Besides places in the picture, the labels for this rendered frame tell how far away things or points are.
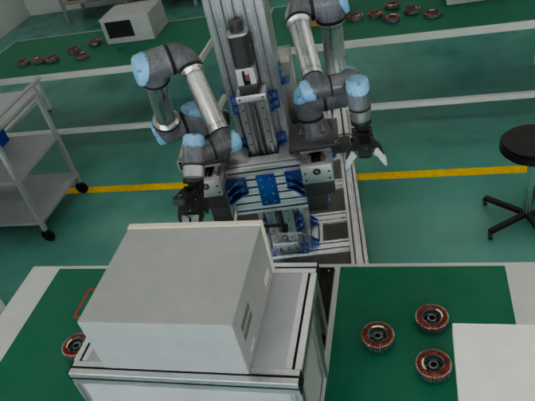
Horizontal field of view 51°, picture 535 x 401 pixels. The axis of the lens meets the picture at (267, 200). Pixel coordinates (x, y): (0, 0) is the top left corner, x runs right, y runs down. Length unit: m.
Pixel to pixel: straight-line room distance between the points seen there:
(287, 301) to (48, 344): 1.11
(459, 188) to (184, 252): 2.52
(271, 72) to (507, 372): 1.65
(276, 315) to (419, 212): 2.13
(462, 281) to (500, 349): 0.79
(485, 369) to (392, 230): 2.21
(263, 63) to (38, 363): 1.53
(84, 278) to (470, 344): 1.74
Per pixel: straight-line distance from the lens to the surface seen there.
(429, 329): 2.02
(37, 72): 5.17
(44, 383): 2.33
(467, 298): 2.15
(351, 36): 4.21
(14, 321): 2.64
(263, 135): 2.66
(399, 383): 1.93
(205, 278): 1.54
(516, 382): 1.41
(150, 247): 1.71
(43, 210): 4.36
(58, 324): 2.51
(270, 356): 1.58
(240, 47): 2.43
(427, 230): 3.53
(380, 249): 3.42
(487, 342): 1.46
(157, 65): 2.15
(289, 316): 1.66
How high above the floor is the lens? 2.36
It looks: 37 degrees down
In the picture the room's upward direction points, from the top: 14 degrees counter-clockwise
